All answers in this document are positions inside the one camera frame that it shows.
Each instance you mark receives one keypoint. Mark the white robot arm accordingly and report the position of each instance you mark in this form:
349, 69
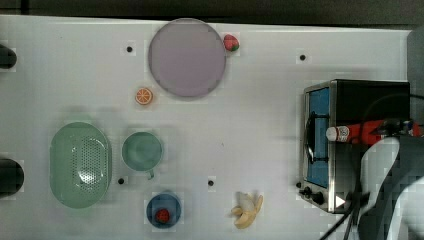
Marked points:
389, 167

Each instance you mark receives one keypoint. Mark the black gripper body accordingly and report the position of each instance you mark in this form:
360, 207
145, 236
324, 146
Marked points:
396, 127

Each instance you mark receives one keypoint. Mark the blue bowl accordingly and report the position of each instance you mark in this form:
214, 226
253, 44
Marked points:
164, 201

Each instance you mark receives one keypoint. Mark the small red toy berry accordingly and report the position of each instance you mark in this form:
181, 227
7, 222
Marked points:
162, 216

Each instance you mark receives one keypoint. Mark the toy peeled banana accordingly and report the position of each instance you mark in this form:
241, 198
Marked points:
247, 210

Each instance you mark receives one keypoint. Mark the red plush ketchup bottle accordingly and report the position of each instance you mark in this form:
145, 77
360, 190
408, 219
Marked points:
362, 133

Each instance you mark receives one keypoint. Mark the green mug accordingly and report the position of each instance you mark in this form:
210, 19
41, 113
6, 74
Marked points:
142, 151

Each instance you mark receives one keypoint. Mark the toy orange slice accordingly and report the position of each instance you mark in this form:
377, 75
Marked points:
144, 96

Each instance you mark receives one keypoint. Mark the black cylinder cup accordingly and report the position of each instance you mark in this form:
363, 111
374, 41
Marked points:
8, 57

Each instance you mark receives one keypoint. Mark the black toaster oven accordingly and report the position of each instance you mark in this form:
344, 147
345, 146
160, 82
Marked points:
327, 171

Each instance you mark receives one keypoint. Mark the grey round plate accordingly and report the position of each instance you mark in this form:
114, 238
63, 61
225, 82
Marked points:
187, 58

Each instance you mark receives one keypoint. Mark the green oval colander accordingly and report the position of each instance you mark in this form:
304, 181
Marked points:
80, 165

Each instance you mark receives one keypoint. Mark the black utensil cup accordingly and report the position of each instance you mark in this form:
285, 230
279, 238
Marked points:
11, 177

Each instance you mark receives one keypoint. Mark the toy strawberry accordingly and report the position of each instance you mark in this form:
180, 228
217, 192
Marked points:
231, 43

